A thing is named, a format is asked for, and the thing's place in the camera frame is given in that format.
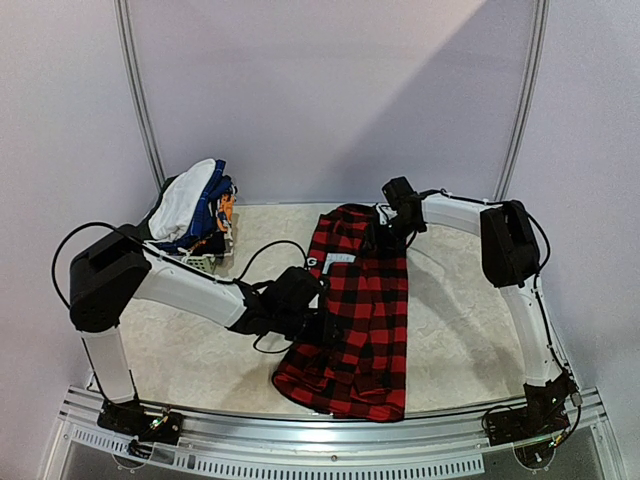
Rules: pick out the aluminium front rail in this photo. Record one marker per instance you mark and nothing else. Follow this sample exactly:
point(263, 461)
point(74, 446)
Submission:
point(446, 444)

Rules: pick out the aluminium left corner post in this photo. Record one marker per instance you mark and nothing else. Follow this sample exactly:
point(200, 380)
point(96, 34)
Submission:
point(134, 79)

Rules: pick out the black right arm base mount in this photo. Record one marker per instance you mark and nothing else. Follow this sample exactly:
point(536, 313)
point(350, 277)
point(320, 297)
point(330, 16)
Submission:
point(536, 430)

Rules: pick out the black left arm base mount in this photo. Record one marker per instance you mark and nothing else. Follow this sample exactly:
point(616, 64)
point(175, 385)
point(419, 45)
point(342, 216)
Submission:
point(145, 428)

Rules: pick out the blue patterned garment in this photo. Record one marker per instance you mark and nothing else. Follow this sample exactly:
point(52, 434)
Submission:
point(213, 215)

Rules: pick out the dark green garment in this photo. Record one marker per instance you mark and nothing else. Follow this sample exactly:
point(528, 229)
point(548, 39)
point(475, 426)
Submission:
point(143, 228)

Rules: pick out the white folded garment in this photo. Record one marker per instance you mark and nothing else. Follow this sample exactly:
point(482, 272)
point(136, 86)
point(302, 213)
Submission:
point(178, 203)

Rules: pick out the white laundry basket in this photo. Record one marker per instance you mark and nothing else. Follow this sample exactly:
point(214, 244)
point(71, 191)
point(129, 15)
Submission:
point(201, 255)

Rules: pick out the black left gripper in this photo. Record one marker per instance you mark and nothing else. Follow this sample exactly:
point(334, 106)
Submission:
point(324, 333)

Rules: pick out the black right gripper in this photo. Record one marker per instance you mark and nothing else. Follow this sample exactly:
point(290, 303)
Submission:
point(382, 232)

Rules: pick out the red black plaid shirt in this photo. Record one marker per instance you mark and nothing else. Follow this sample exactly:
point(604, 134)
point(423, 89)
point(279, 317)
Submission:
point(362, 373)

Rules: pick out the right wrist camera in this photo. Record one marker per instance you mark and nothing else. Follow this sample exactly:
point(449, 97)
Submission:
point(398, 191)

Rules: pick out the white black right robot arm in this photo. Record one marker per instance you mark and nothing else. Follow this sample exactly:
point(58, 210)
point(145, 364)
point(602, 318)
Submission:
point(511, 262)

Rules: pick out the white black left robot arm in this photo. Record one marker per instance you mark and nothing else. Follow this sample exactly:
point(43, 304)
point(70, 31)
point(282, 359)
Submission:
point(120, 268)

